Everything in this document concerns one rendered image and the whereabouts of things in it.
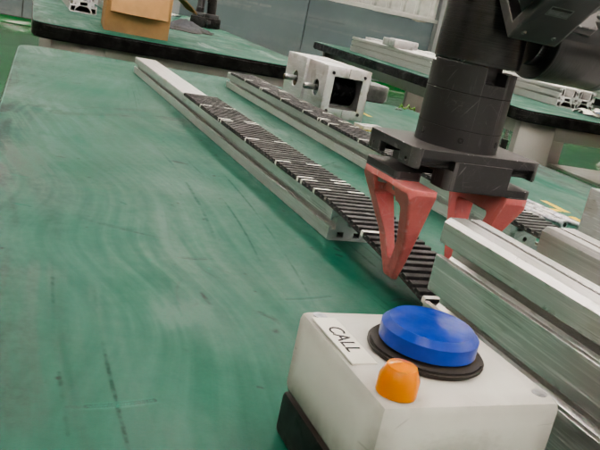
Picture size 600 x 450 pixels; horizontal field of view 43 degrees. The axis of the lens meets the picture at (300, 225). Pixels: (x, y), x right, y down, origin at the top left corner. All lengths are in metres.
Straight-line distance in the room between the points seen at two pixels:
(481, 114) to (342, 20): 11.61
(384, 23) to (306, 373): 12.09
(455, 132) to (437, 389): 0.25
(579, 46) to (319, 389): 0.32
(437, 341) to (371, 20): 12.01
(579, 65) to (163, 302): 0.31
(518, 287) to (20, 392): 0.24
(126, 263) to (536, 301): 0.27
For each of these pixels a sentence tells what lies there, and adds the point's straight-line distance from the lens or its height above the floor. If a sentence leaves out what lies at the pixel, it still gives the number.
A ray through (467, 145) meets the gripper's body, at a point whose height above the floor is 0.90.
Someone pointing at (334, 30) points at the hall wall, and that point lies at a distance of 12.07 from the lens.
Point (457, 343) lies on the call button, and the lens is 0.30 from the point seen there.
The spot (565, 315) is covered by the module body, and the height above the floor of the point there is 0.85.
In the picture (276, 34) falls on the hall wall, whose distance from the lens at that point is 11.79.
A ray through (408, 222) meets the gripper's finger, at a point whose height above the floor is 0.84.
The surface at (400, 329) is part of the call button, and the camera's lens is 0.30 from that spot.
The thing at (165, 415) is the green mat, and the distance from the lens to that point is 0.35.
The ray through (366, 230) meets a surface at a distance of 0.59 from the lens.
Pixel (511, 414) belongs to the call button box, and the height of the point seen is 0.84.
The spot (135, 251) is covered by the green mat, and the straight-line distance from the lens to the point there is 0.54.
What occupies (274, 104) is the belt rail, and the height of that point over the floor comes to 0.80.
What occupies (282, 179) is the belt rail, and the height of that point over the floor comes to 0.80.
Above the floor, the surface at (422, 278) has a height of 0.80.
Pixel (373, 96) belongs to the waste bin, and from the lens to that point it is 5.46.
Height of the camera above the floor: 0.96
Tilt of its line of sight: 16 degrees down
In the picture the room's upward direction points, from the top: 12 degrees clockwise
